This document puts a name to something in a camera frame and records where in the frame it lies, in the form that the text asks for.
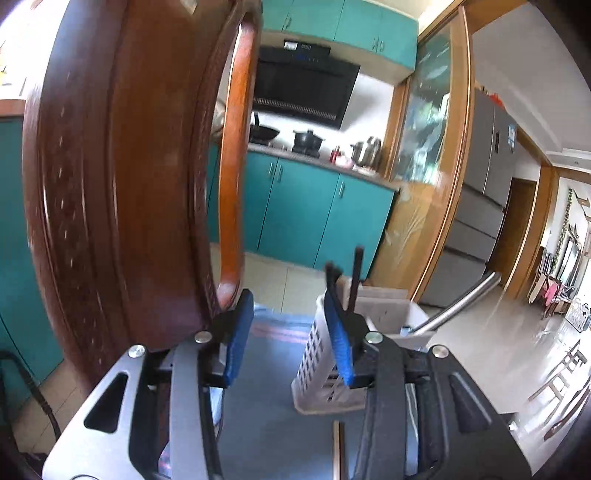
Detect black wok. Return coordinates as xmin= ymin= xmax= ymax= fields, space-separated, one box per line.
xmin=249 ymin=113 xmax=281 ymax=144

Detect stainless steel utensil handle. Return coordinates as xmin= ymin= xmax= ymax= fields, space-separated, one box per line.
xmin=409 ymin=271 xmax=502 ymax=336

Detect teal base cabinets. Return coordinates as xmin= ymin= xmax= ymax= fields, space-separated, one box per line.
xmin=0 ymin=115 xmax=400 ymax=393

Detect teal wall cabinets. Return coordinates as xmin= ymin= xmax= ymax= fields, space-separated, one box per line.
xmin=261 ymin=0 xmax=419 ymax=73

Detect single dark chopstick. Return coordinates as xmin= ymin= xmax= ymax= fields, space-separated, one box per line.
xmin=348 ymin=247 xmax=365 ymax=317

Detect brown wooden door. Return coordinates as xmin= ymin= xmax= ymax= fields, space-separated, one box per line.
xmin=489 ymin=178 xmax=539 ymax=289

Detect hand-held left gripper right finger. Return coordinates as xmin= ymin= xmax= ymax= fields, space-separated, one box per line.
xmin=323 ymin=262 xmax=533 ymax=480

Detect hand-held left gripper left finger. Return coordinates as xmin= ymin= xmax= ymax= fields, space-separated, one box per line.
xmin=41 ymin=288 xmax=256 ymax=480

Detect grey refrigerator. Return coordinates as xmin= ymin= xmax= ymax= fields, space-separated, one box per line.
xmin=422 ymin=90 xmax=518 ymax=308

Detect black cooking pot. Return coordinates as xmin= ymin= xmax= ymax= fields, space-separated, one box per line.
xmin=292 ymin=129 xmax=323 ymax=156

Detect steel kettle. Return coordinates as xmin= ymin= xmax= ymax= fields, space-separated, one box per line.
xmin=350 ymin=137 xmax=383 ymax=168

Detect black cable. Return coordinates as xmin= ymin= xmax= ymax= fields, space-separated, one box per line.
xmin=0 ymin=351 xmax=63 ymax=462

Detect wooden stool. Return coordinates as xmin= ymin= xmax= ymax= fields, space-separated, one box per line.
xmin=526 ymin=339 xmax=591 ymax=442

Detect dining chairs with clothes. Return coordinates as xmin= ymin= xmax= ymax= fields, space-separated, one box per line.
xmin=529 ymin=249 xmax=574 ymax=320

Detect black range hood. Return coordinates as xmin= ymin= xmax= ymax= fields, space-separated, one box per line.
xmin=252 ymin=41 xmax=361 ymax=130

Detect single brown chopstick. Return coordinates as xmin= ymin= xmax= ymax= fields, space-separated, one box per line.
xmin=333 ymin=420 xmax=350 ymax=480

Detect green wall garland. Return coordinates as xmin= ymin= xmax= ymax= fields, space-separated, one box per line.
xmin=554 ymin=189 xmax=574 ymax=260

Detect blue plaid seat cushion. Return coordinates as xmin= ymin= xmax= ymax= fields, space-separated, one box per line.
xmin=157 ymin=302 xmax=422 ymax=480

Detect white plastic utensil basket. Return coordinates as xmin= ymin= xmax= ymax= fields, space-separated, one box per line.
xmin=291 ymin=285 xmax=437 ymax=414

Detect wooden framed glass sliding door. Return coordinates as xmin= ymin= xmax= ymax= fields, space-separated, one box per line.
xmin=369 ymin=7 xmax=476 ymax=304

